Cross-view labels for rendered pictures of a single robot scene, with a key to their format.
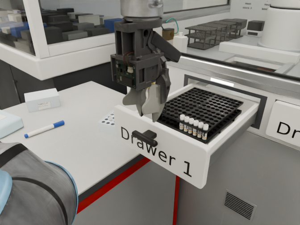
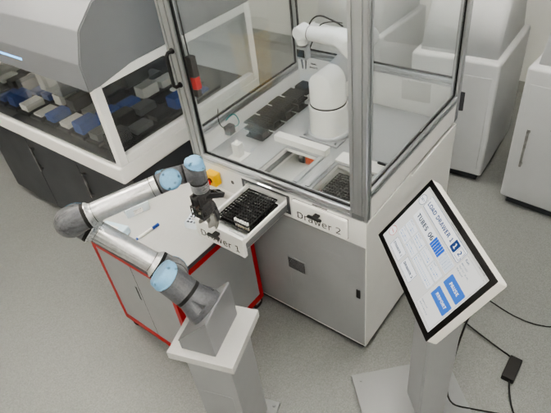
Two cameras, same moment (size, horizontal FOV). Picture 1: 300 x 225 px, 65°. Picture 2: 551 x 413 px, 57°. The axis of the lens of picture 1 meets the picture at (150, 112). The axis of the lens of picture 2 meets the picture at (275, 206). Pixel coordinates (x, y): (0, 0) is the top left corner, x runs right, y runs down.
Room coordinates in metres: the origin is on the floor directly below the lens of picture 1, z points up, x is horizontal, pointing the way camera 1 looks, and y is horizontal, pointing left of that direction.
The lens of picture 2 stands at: (-1.19, -0.28, 2.39)
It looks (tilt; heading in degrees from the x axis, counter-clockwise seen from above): 40 degrees down; 0
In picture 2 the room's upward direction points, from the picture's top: 8 degrees counter-clockwise
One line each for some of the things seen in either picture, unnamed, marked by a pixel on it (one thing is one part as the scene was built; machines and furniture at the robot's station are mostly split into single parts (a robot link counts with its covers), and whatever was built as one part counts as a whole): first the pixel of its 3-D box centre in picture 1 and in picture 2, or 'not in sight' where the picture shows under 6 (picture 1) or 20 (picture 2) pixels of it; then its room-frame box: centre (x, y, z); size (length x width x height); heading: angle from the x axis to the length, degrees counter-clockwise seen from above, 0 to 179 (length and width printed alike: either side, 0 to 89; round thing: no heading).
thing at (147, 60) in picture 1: (139, 52); (202, 202); (0.44, 0.02, 1.11); 0.09 x 0.08 x 0.12; 138
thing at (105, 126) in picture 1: (117, 121); (198, 218); (0.74, 0.12, 0.78); 0.12 x 0.08 x 0.04; 156
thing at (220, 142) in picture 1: (199, 114); (250, 211); (0.64, -0.15, 0.86); 0.40 x 0.26 x 0.06; 138
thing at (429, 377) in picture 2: not in sight; (421, 348); (0.01, -0.80, 0.51); 0.50 x 0.45 x 1.02; 93
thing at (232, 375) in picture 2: not in sight; (229, 382); (0.06, 0.04, 0.38); 0.30 x 0.30 x 0.76; 66
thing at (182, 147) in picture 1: (155, 142); (220, 236); (0.48, -0.01, 0.87); 0.29 x 0.02 x 0.11; 48
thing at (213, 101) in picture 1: (198, 114); (248, 211); (0.63, -0.15, 0.87); 0.22 x 0.18 x 0.06; 138
